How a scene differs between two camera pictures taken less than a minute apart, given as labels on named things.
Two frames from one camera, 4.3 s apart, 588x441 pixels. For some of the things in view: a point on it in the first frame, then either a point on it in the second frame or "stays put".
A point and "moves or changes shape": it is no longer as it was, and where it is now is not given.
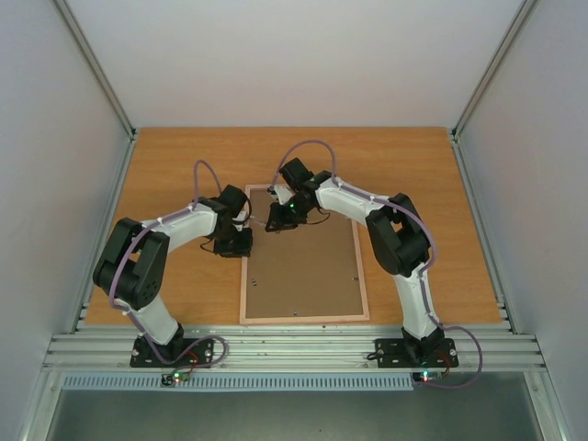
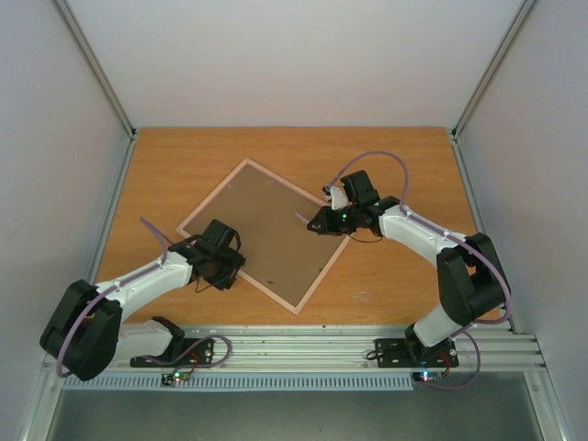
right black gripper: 279,220 to 324,220
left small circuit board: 175,378 stays put
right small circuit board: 427,376 stays put
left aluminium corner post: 103,81 stays put
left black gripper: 244,251 to 238,261
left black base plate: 181,353 stays put
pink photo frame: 310,273 moves or changes shape
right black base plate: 393,354 stays put
